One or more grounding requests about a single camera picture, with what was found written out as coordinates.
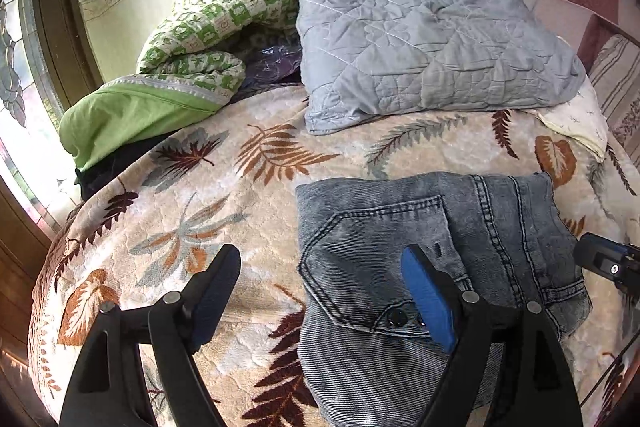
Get window with patterned glass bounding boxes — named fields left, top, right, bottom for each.
left=0, top=0, right=103, bottom=240

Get grey quilted pillow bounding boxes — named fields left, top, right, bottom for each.
left=291, top=0, right=587, bottom=136

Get dark cloth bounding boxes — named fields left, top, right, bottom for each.
left=74, top=132, right=173, bottom=202

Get beige leaf-print blanket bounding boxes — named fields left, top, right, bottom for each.
left=27, top=82, right=640, bottom=427

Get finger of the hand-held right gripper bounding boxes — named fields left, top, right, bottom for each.
left=573, top=232, right=640, bottom=304

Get green patterned quilt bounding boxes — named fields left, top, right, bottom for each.
left=59, top=0, right=301, bottom=172

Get grey denim pants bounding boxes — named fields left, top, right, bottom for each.
left=295, top=171, right=593, bottom=427

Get striped floral cushion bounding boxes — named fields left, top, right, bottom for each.
left=587, top=33, right=640, bottom=152

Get white pillow with small print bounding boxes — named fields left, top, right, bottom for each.
left=527, top=79, right=608, bottom=159

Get purple patterned cloth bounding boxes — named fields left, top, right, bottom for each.
left=232, top=42, right=307, bottom=100

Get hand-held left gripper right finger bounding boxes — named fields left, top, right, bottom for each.
left=401, top=244, right=584, bottom=427

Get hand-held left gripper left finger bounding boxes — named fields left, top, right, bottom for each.
left=59, top=244, right=242, bottom=427

